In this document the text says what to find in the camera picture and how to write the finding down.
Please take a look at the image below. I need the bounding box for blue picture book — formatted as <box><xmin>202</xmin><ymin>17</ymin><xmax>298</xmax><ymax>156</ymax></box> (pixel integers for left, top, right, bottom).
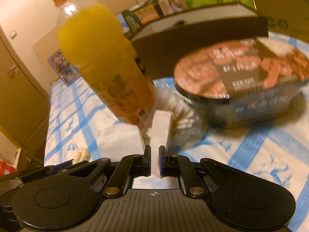
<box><xmin>48</xmin><ymin>49</ymin><xmax>81</xmax><ymax>87</ymax></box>

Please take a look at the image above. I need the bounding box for clear plastic bag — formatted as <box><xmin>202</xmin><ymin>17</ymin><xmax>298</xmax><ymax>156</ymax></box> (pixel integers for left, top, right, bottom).
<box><xmin>154</xmin><ymin>82</ymin><xmax>203</xmax><ymax>148</ymax></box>

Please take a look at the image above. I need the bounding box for white humidifier box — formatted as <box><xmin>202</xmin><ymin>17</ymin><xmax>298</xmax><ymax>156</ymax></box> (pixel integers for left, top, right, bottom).
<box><xmin>158</xmin><ymin>0</ymin><xmax>187</xmax><ymax>17</ymax></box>

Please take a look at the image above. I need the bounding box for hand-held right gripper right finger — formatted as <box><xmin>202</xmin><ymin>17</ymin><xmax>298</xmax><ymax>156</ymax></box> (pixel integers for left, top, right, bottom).
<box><xmin>158</xmin><ymin>146</ymin><xmax>245</xmax><ymax>197</ymax></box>

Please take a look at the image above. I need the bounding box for wooden cabinet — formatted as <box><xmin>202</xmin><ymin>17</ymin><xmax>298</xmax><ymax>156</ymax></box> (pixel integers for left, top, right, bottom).
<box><xmin>0</xmin><ymin>25</ymin><xmax>52</xmax><ymax>170</ymax></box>

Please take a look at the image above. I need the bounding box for orange juice bottle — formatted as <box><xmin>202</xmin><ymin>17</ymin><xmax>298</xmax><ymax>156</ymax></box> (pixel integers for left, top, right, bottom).
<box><xmin>52</xmin><ymin>0</ymin><xmax>157</xmax><ymax>126</ymax></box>

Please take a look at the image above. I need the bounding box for red checked cloth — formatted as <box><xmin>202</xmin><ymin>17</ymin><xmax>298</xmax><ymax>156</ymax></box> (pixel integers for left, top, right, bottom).
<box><xmin>0</xmin><ymin>159</ymin><xmax>19</xmax><ymax>176</ymax></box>

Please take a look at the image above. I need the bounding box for gold label black bowl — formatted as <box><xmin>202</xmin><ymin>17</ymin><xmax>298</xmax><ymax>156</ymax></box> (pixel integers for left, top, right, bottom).
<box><xmin>135</xmin><ymin>3</ymin><xmax>160</xmax><ymax>21</ymax></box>

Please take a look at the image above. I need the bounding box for large brown cardboard box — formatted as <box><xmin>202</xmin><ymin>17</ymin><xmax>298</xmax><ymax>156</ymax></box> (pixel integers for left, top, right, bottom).
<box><xmin>249</xmin><ymin>0</ymin><xmax>309</xmax><ymax>41</ymax></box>

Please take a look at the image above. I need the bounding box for white cardboard box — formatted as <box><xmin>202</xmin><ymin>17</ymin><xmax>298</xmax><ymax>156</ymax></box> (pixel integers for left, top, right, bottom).
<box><xmin>130</xmin><ymin>2</ymin><xmax>269</xmax><ymax>83</ymax></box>

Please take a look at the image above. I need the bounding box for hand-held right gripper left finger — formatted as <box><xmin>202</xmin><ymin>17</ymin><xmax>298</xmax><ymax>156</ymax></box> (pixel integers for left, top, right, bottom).
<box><xmin>60</xmin><ymin>145</ymin><xmax>152</xmax><ymax>197</ymax></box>

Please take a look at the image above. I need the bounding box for cream knitted toy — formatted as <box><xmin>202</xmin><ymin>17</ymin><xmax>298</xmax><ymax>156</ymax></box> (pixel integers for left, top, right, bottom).
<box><xmin>72</xmin><ymin>147</ymin><xmax>91</xmax><ymax>163</ymax></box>

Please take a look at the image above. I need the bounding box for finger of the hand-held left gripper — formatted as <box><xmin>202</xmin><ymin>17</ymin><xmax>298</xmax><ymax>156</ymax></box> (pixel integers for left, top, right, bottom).
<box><xmin>0</xmin><ymin>159</ymin><xmax>74</xmax><ymax>183</ymax></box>

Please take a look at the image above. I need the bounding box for white packet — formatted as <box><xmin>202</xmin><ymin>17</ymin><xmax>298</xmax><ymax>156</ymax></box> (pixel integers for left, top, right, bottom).
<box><xmin>139</xmin><ymin>109</ymin><xmax>174</xmax><ymax>189</ymax></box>

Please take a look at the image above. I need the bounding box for instant noodle bowl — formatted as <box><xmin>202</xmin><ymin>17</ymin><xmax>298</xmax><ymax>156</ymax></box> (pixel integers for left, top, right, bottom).
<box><xmin>173</xmin><ymin>37</ymin><xmax>309</xmax><ymax>128</ymax></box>

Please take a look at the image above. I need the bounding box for blue checked sheet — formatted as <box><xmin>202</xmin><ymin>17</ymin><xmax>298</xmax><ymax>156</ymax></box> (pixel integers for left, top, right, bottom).
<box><xmin>43</xmin><ymin>31</ymin><xmax>309</xmax><ymax>232</ymax></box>

